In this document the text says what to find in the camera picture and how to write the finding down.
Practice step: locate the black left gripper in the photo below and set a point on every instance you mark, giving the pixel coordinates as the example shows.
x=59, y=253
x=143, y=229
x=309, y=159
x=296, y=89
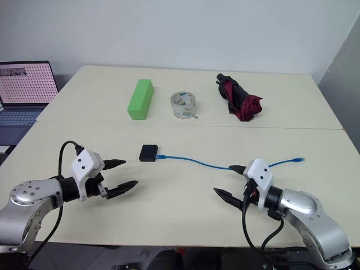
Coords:
x=94, y=187

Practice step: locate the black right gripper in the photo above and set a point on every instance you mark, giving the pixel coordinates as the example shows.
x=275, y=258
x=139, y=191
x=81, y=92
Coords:
x=253, y=197

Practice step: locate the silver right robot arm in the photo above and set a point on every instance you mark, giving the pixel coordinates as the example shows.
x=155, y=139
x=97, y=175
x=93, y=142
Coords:
x=303, y=205

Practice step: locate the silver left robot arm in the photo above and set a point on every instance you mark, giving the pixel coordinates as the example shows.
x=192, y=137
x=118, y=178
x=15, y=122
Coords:
x=28, y=197

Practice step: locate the small black adapter box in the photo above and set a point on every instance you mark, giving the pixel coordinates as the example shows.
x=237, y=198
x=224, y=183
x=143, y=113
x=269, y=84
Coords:
x=147, y=154

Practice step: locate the green rectangular block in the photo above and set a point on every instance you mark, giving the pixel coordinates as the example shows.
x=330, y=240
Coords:
x=140, y=98

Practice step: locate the clear tape roll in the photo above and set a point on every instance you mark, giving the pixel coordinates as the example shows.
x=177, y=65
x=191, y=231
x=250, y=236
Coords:
x=182, y=111

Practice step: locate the black and red folded umbrella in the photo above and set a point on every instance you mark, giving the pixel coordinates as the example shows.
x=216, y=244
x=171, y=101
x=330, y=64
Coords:
x=239, y=95

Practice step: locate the open laptop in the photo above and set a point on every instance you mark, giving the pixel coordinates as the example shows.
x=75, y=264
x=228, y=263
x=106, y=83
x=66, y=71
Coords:
x=25, y=84

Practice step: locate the grey partition panel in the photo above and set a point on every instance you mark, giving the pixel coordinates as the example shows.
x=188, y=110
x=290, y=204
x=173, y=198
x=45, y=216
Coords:
x=343, y=84

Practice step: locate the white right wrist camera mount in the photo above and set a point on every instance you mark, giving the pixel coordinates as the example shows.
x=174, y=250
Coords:
x=260, y=171

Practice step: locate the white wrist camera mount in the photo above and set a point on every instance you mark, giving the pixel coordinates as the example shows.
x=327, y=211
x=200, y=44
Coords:
x=260, y=171
x=84, y=166

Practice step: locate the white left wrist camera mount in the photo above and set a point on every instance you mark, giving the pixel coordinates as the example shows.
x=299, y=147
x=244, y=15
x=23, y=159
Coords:
x=84, y=166

